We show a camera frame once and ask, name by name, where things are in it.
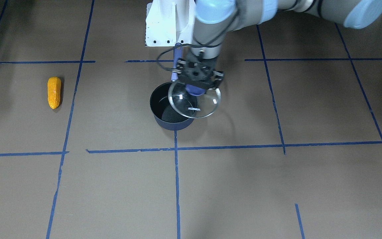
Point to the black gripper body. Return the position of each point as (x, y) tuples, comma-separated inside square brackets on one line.
[(219, 76)]

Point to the dark blue saucepan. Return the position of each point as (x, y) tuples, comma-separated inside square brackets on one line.
[(163, 111)]

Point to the glass pot lid blue knob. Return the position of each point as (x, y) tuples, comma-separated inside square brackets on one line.
[(193, 102)]

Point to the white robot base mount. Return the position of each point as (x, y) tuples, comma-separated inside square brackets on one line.
[(169, 22)]

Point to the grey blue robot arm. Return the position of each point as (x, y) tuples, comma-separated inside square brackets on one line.
[(215, 18)]

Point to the orange toy corn cob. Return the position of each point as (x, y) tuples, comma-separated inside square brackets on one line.
[(54, 87)]

